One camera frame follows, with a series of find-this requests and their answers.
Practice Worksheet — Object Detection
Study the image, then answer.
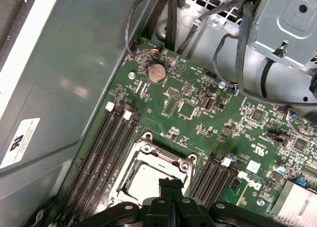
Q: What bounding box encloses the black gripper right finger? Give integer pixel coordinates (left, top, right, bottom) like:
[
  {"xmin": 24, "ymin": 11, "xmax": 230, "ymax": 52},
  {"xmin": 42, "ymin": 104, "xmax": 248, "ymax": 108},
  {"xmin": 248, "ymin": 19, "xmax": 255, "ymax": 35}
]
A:
[{"xmin": 171, "ymin": 178, "xmax": 284, "ymax": 227}]

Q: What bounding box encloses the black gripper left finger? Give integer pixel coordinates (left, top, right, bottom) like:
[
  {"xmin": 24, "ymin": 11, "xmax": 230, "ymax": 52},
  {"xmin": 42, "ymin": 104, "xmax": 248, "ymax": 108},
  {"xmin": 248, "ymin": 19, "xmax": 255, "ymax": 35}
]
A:
[{"xmin": 70, "ymin": 177, "xmax": 172, "ymax": 227}]

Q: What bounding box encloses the silver green CPU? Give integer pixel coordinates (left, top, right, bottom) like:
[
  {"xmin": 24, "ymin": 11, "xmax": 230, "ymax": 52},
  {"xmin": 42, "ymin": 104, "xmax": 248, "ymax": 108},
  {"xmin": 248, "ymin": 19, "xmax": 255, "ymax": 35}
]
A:
[{"xmin": 127, "ymin": 164, "xmax": 186, "ymax": 203}]

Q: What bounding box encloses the metal socket cover frame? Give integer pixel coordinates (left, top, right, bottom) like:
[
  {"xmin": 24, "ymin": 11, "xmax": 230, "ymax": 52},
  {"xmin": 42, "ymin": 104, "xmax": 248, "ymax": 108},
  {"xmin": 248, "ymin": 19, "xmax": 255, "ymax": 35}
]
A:
[{"xmin": 116, "ymin": 144, "xmax": 196, "ymax": 205}]

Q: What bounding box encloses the RAM slot white clip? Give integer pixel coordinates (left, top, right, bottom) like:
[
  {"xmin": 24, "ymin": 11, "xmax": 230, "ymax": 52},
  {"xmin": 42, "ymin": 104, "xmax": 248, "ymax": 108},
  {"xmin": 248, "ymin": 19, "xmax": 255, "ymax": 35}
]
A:
[
  {"xmin": 202, "ymin": 157, "xmax": 231, "ymax": 203},
  {"xmin": 66, "ymin": 101, "xmax": 115, "ymax": 213},
  {"xmin": 86, "ymin": 110, "xmax": 132, "ymax": 210}
]

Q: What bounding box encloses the green motherboard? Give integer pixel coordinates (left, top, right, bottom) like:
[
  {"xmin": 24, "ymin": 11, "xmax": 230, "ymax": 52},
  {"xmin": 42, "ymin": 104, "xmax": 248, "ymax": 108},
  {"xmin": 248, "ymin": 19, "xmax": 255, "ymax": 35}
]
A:
[{"xmin": 61, "ymin": 36, "xmax": 317, "ymax": 227}]

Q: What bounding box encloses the round coin battery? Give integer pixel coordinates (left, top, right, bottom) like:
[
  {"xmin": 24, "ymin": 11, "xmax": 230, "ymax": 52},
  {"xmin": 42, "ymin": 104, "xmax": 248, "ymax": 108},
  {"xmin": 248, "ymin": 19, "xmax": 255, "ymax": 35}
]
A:
[{"xmin": 146, "ymin": 63, "xmax": 166, "ymax": 83}]

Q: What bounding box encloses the silver finned heatsink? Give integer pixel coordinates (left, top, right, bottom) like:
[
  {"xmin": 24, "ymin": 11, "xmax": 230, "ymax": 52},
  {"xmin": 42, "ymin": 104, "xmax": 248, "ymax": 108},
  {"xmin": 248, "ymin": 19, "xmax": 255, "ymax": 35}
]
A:
[{"xmin": 273, "ymin": 180, "xmax": 317, "ymax": 227}]

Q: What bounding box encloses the white case sticker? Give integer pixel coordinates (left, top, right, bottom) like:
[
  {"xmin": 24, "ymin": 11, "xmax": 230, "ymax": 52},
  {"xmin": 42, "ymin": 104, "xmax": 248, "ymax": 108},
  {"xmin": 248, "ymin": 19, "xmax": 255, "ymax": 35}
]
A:
[{"xmin": 0, "ymin": 117, "xmax": 42, "ymax": 169}]

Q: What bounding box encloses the black open PC case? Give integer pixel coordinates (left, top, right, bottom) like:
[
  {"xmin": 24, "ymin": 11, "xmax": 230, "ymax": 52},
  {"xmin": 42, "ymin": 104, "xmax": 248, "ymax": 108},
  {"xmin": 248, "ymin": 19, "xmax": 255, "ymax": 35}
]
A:
[{"xmin": 0, "ymin": 0, "xmax": 317, "ymax": 227}]

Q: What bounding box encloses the thick black cable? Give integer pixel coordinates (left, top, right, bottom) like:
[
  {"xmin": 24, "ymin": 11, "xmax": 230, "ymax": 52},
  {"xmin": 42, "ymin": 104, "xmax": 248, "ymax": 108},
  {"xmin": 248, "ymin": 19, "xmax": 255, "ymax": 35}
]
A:
[{"xmin": 212, "ymin": 0, "xmax": 305, "ymax": 108}]

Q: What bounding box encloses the black cable with tie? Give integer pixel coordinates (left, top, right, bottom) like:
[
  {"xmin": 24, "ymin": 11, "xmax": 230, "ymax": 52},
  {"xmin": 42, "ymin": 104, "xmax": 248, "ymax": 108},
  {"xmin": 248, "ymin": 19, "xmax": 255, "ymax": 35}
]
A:
[{"xmin": 176, "ymin": 0, "xmax": 248, "ymax": 53}]

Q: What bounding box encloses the thin black looped wire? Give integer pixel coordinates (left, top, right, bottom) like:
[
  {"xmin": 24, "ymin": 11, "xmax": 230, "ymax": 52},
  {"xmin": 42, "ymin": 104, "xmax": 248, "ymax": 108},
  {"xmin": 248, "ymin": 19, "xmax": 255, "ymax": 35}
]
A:
[{"xmin": 125, "ymin": 0, "xmax": 161, "ymax": 57}]

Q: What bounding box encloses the black sleeved cable pair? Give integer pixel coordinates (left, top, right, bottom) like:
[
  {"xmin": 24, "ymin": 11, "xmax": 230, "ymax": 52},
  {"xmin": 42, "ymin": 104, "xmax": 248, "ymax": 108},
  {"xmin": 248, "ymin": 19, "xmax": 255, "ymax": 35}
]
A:
[{"xmin": 148, "ymin": 0, "xmax": 179, "ymax": 52}]

